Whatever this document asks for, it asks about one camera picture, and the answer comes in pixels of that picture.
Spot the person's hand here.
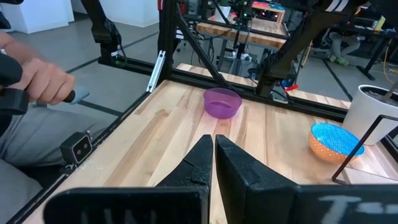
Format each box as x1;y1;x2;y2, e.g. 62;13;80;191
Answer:
11;57;76;106

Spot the small white pot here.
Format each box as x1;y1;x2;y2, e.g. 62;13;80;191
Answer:
214;5;231;23

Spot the seated person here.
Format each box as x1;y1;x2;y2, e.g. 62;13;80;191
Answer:
328;30;361;67

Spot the bowl blue wave pattern orange outside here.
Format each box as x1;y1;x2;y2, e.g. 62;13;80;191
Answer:
308;122;365;165

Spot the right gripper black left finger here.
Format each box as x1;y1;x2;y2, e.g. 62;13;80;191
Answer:
43;134;214;224

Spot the silver metal bracket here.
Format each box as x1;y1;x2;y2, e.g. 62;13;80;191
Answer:
146;50;166;93

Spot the white cabinet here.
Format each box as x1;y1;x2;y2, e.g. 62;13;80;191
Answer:
0;0;75;34

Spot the black camera box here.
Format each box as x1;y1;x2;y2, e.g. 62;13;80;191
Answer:
60;131;93;166

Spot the black table frame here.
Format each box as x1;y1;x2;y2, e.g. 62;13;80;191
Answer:
6;0;352;224

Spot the black desk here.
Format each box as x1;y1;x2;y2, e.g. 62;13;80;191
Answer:
329;18;398;82

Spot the black teleoperation handle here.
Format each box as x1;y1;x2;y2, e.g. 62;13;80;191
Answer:
0;52;76;116

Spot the person's leg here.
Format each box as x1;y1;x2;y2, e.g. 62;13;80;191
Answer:
0;105;109;224

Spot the purple plastic bowl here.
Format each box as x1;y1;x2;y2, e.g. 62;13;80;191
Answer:
203;87;243;120

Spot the person's forearm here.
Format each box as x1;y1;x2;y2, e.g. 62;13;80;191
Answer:
0;30;41;68

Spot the wooden shelf with black frame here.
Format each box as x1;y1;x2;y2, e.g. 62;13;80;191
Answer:
331;114;398;186

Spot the yellow cable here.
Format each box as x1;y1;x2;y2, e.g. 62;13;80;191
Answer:
382;39;398;85

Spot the wooden box with lights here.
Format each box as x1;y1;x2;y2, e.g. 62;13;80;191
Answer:
251;1;286;29

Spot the background wooden table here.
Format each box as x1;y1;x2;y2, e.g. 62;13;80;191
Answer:
195;15;290;50

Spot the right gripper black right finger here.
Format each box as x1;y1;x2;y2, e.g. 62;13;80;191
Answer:
215;134;398;224

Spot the large white plant pot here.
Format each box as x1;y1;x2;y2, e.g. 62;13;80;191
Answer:
341;84;398;146

